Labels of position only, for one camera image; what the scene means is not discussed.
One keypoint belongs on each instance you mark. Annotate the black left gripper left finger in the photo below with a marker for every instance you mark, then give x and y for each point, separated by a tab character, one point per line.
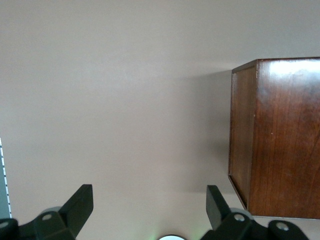
75	210

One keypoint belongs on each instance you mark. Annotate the brown table cover sheet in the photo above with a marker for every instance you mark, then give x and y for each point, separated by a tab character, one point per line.
112	100

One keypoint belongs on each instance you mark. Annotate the dashed table edge strip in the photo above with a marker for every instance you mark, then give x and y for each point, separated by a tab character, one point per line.
7	190

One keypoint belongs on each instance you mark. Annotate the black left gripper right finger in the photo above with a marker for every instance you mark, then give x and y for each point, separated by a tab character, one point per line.
217	212

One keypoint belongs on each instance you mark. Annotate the dark brown wooden cabinet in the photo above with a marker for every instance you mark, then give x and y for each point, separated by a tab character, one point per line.
287	137

